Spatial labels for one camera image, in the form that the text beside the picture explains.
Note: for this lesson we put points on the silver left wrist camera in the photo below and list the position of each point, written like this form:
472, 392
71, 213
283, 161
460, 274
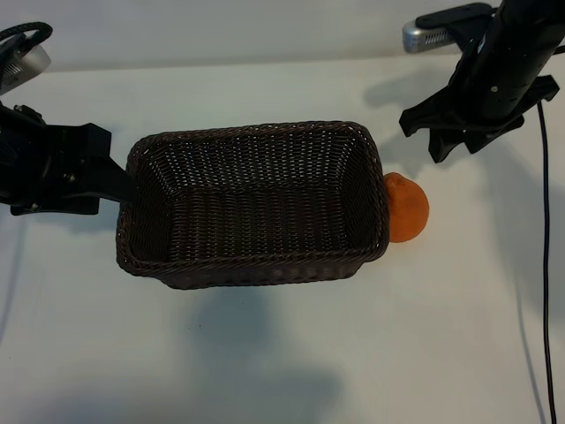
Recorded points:
26, 66

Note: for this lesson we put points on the dark brown wicker basket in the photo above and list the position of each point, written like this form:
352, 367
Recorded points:
265, 221

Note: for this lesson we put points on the bumpy orange fruit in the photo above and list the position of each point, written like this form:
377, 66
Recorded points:
410, 212

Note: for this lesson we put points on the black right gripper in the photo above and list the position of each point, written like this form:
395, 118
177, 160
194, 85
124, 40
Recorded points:
494, 101

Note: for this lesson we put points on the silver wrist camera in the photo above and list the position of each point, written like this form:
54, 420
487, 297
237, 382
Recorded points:
426, 39
26, 66

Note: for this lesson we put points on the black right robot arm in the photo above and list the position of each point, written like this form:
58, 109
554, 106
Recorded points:
521, 26

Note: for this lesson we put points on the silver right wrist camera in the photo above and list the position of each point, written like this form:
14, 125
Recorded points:
426, 39

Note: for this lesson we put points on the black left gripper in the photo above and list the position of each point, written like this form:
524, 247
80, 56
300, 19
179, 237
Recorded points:
44, 172

